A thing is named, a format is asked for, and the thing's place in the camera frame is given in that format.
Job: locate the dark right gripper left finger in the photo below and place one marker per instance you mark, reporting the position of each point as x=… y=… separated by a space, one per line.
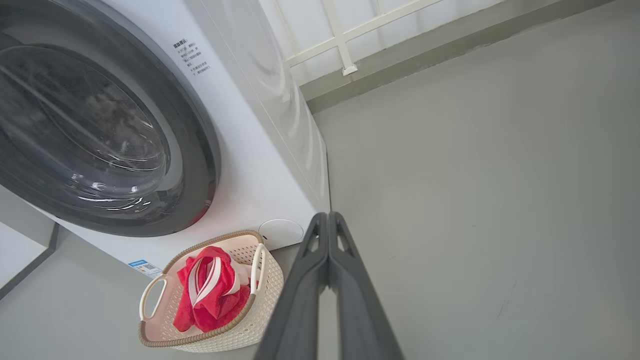
x=295 y=320

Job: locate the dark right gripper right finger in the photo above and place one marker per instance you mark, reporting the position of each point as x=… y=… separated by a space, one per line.
x=360 y=320

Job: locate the red and white garment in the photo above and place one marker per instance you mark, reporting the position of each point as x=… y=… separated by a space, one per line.
x=215 y=300

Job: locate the washing machine glass door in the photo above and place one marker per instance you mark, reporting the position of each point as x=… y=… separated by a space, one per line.
x=195 y=150

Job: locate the cream perforated laundry basket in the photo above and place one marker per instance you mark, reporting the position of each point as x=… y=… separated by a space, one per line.
x=265 y=295

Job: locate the white front-load washing machine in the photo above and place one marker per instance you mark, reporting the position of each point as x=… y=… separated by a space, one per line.
x=260 y=165

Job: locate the round white filter cover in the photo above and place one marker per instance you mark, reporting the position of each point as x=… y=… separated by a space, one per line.
x=282 y=234

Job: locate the blue energy label sticker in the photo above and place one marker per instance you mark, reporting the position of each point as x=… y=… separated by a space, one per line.
x=145 y=267

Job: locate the printed black text label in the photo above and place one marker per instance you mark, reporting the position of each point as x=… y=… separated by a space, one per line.
x=192 y=57

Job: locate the white panel with dark edge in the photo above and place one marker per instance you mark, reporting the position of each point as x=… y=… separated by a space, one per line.
x=20 y=255

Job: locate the white window frame bars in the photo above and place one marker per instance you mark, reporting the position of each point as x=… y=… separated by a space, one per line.
x=340 y=40

